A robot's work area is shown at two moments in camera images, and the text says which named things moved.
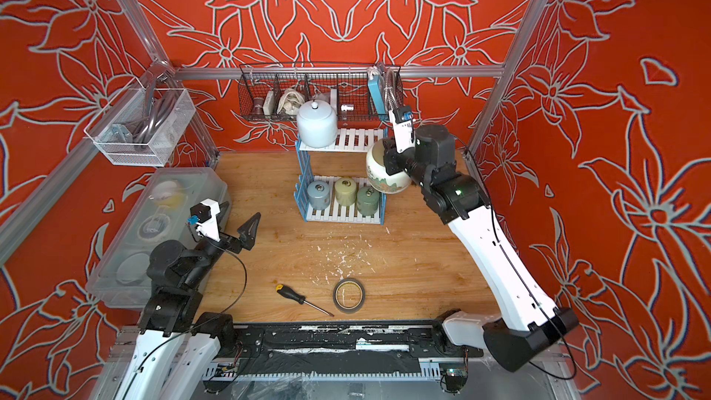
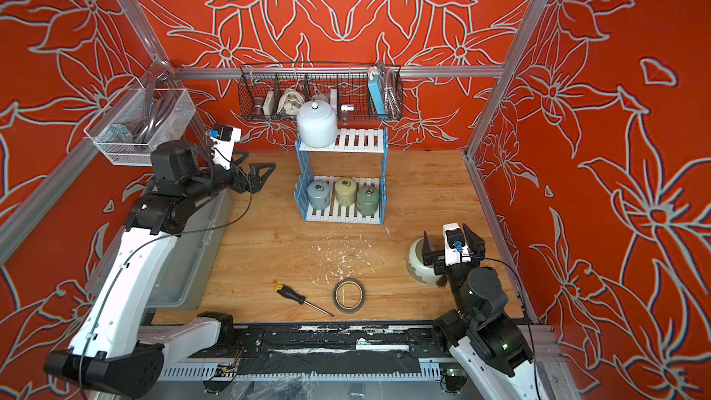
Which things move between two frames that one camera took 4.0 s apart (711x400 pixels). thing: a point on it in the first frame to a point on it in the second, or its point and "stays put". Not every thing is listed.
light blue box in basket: [376, 89] stays put
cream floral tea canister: [377, 171] to [417, 269]
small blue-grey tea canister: [318, 194] stays put
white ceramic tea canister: [318, 124] stays put
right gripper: [392, 156] to [480, 252]
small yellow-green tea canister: [345, 191] stays put
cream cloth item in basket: [290, 102] stays put
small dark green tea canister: [367, 200] stays put
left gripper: [246, 238] to [255, 183]
